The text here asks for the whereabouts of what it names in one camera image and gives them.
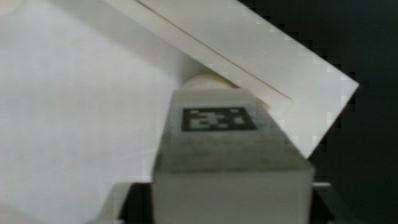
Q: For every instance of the white table leg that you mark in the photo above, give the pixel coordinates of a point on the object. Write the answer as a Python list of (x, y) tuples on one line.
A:
[(231, 175)]

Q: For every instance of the white square tabletop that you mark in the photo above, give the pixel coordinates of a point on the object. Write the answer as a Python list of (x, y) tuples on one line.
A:
[(98, 56)]

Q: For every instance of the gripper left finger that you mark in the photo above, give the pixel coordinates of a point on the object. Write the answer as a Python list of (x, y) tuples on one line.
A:
[(128, 205)]

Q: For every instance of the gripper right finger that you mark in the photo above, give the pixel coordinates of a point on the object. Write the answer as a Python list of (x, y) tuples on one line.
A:
[(329, 209)]

